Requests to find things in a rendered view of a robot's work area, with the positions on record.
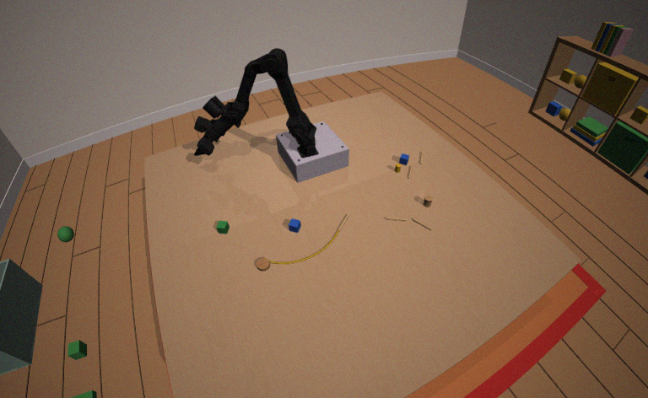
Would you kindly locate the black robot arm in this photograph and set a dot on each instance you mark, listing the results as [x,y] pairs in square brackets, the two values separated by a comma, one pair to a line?
[275,63]

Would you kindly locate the round wooden button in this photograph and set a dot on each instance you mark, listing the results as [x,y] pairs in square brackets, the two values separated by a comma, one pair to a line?
[263,264]

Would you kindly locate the small green block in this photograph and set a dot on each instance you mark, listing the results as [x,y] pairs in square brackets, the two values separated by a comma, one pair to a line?
[223,227]

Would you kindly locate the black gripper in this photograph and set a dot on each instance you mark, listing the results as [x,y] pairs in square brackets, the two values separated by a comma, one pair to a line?
[205,145]

